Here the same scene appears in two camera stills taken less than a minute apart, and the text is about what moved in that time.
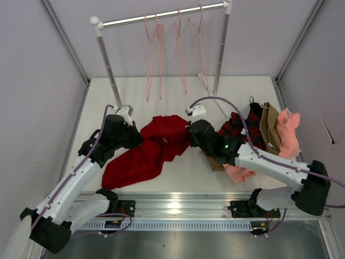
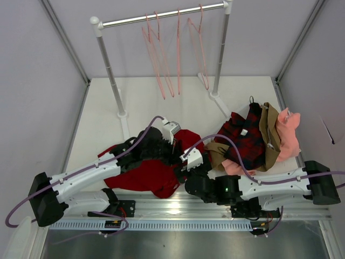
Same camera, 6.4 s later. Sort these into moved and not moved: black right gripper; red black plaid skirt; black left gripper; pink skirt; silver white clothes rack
Moved: black left gripper; black right gripper
Not moved: red black plaid skirt; pink skirt; silver white clothes rack
